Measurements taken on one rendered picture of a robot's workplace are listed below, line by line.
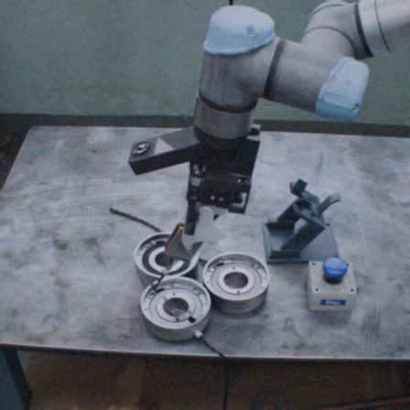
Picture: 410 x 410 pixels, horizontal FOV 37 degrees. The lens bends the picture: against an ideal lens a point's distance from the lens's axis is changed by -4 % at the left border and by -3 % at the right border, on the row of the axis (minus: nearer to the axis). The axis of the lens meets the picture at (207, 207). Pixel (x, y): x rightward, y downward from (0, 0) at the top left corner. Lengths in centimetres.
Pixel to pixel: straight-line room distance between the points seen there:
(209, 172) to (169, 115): 191
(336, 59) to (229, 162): 21
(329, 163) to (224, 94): 61
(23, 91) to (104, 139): 145
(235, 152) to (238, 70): 13
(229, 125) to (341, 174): 57
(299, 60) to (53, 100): 214
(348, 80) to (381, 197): 57
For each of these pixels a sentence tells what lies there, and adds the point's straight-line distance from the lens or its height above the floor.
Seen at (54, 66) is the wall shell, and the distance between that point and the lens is 270.
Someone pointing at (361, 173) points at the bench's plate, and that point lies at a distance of 131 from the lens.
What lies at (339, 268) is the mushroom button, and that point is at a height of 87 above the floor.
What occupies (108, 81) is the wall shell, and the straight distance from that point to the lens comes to 269.
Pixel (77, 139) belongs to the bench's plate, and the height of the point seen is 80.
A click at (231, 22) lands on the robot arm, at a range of 72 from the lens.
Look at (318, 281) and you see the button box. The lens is 101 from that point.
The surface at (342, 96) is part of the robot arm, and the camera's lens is 72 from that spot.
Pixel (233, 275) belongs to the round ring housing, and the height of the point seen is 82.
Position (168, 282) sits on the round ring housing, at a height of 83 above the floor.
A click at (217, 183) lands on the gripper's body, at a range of 82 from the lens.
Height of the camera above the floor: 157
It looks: 40 degrees down
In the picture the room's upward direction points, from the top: 1 degrees clockwise
